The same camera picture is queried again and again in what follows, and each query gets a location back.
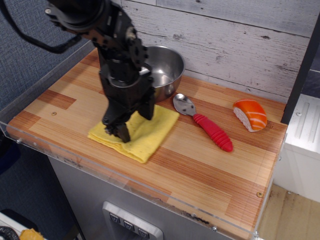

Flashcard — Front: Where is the black cable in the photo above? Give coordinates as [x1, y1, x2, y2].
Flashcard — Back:
[0, 0, 83, 55]

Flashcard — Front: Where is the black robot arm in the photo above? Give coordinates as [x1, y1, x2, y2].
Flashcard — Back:
[45, 0, 155, 143]

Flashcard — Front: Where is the spoon with red handle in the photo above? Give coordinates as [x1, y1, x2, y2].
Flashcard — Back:
[173, 93, 234, 152]

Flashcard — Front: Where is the yellow cloth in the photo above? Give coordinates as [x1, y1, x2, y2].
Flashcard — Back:
[87, 105, 179, 164]

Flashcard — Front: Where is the toy salmon sushi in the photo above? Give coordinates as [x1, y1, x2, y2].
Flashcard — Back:
[233, 99, 268, 133]

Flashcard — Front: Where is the white aluminium block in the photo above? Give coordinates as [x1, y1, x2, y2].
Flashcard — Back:
[273, 94, 320, 202]

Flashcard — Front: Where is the stainless steel bowl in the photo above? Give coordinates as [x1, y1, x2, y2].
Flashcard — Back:
[146, 45, 185, 103]

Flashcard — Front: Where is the clear acrylic table guard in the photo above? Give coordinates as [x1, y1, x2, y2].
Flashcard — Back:
[0, 43, 287, 239]

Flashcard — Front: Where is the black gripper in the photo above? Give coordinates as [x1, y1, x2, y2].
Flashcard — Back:
[99, 59, 155, 143]

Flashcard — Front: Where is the yellow black object bottom left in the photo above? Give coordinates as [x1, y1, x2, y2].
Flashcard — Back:
[0, 226, 45, 240]

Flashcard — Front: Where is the grey cabinet with dispenser panel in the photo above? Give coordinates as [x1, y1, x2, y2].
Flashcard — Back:
[49, 157, 254, 240]

